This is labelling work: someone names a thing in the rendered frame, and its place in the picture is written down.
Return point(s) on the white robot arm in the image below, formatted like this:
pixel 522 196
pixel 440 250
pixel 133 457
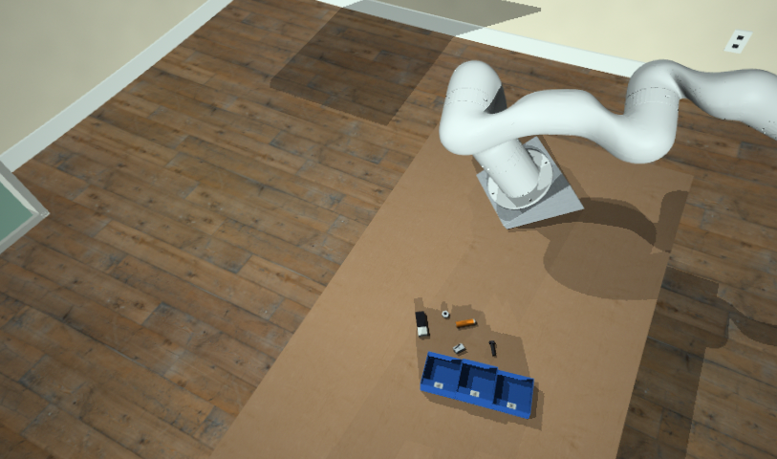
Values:
pixel 645 133

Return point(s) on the blue open-top bin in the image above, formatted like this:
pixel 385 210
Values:
pixel 513 394

